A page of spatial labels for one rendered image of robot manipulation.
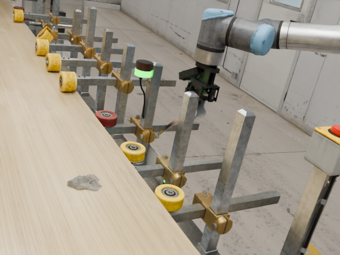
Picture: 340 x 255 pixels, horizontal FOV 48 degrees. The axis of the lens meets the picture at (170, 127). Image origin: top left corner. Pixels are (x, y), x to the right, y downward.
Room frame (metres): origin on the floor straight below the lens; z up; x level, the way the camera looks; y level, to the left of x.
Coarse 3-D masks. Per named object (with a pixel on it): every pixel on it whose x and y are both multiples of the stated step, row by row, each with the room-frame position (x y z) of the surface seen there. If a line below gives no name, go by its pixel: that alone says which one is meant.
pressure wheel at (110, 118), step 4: (96, 112) 1.28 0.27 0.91; (100, 112) 1.29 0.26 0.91; (104, 112) 1.30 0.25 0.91; (108, 112) 1.31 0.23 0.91; (112, 112) 1.31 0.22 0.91; (96, 116) 1.26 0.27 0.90; (100, 116) 1.26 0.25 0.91; (104, 116) 1.27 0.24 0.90; (108, 116) 1.28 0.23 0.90; (112, 116) 1.28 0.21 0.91; (116, 116) 1.29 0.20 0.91; (100, 120) 1.25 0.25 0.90; (104, 120) 1.25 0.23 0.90; (108, 120) 1.25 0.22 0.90; (112, 120) 1.26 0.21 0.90; (116, 120) 1.28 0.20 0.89; (104, 124) 1.25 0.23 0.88; (108, 124) 1.25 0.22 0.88; (112, 124) 1.26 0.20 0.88
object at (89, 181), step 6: (90, 174) 0.86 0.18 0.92; (72, 180) 0.82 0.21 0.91; (78, 180) 0.83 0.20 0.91; (84, 180) 0.83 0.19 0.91; (90, 180) 0.83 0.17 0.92; (96, 180) 0.85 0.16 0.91; (72, 186) 0.81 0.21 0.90; (78, 186) 0.80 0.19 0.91; (84, 186) 0.81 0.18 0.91; (90, 186) 0.82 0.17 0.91; (96, 186) 0.82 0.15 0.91
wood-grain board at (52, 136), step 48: (0, 48) 1.85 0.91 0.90; (0, 96) 1.27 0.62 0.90; (48, 96) 1.36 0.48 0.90; (0, 144) 0.94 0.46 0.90; (48, 144) 0.99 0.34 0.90; (96, 144) 1.06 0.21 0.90; (0, 192) 0.73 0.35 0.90; (48, 192) 0.77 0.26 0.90; (96, 192) 0.81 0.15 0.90; (144, 192) 0.85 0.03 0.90; (0, 240) 0.58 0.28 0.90; (48, 240) 0.61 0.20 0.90; (96, 240) 0.64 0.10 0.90; (144, 240) 0.67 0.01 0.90
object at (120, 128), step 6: (114, 126) 1.30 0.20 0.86; (120, 126) 1.31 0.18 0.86; (126, 126) 1.32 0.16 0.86; (132, 126) 1.33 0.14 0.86; (156, 126) 1.39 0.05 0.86; (162, 126) 1.40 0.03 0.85; (174, 126) 1.43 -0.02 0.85; (192, 126) 1.48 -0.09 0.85; (198, 126) 1.49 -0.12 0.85; (108, 132) 1.28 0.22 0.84; (114, 132) 1.29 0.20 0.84; (120, 132) 1.31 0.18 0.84; (126, 132) 1.32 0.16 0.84; (132, 132) 1.33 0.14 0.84
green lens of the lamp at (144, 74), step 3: (135, 69) 1.29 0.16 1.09; (135, 72) 1.29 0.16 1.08; (138, 72) 1.28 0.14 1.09; (141, 72) 1.28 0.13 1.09; (144, 72) 1.28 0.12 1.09; (147, 72) 1.28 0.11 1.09; (150, 72) 1.29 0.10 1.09; (138, 75) 1.28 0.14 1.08; (141, 75) 1.28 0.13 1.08; (144, 75) 1.28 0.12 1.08; (147, 75) 1.28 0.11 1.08; (150, 75) 1.30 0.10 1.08
